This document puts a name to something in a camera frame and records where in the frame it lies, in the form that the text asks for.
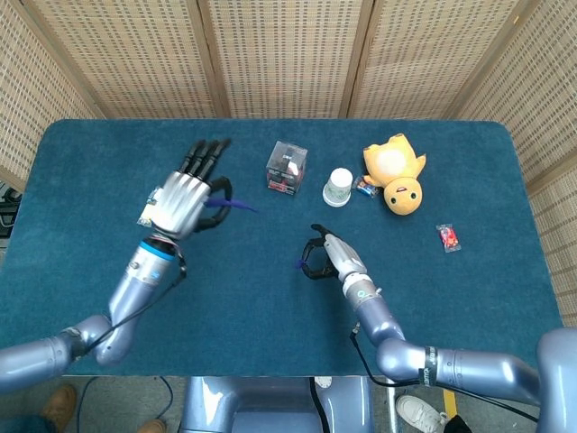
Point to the clear box with toy machine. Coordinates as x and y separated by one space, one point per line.
286 169

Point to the woven folding screen panel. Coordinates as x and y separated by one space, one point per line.
284 58
135 58
428 58
27 99
545 113

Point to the white sneaker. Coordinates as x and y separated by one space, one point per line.
419 412

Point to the white candy packet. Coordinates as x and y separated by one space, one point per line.
152 195

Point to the blue-grey robot torso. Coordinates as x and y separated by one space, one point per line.
252 406

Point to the black equipment stand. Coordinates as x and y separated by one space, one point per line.
9 198

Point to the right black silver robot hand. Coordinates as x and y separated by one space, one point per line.
345 259

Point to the red candy packet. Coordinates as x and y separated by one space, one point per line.
448 238

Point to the white packet lower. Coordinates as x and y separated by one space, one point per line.
144 218

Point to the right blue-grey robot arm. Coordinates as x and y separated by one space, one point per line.
473 365

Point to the brown leather shoe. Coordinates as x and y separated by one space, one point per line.
61 403
153 426

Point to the blue carpet table cover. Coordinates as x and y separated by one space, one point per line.
252 306

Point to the yellow plush toy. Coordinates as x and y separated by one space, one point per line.
392 167

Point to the blue jeans leg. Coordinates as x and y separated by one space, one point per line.
27 426

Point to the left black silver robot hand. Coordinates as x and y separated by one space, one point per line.
180 205

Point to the blue candy packet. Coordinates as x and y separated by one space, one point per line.
366 187

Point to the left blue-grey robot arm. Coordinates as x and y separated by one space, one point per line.
135 288

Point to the white paper cup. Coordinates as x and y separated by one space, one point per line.
338 187

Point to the black trouser leg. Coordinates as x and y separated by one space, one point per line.
457 426

